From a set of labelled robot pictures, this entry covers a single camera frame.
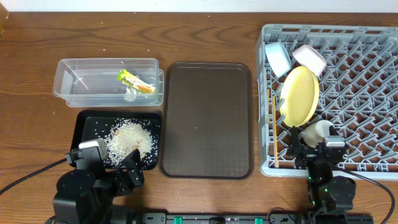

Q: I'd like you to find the white green cup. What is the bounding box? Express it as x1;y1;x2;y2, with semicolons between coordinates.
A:
303;120;333;148

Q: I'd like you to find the pile of white rice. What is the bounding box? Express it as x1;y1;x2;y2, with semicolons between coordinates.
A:
93;119;159;167

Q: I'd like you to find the yellow plate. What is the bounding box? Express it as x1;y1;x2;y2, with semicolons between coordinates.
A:
280;66;320;127

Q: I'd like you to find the wooden chopstick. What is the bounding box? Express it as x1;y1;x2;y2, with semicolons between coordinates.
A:
272;96;279;169
266;88;271;125

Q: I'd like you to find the light blue bowl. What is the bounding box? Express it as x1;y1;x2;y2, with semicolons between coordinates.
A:
264;42;292;78

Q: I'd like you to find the white bowl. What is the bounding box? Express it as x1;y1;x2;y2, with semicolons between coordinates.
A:
292;44;326;77

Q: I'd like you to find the green orange snack wrapper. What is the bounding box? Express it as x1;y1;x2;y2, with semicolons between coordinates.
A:
116;69;155;94

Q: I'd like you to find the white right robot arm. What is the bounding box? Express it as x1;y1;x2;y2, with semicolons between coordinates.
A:
287;126;356;223

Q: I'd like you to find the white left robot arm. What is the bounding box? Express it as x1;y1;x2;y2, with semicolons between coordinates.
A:
47;147;144;223

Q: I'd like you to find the grey dishwasher rack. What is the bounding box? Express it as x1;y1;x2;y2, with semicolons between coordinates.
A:
256;24;397;181

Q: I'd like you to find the black plastic tray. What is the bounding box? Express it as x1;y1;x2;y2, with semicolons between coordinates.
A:
71;110;161;170

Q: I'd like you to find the dark brown serving tray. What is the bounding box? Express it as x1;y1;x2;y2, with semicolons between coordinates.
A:
159;62;254;180

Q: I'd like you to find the clear plastic bin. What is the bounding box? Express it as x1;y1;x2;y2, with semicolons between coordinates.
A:
53;58;164;108

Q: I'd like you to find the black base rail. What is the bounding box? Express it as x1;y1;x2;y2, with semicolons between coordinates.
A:
140;213;315;224

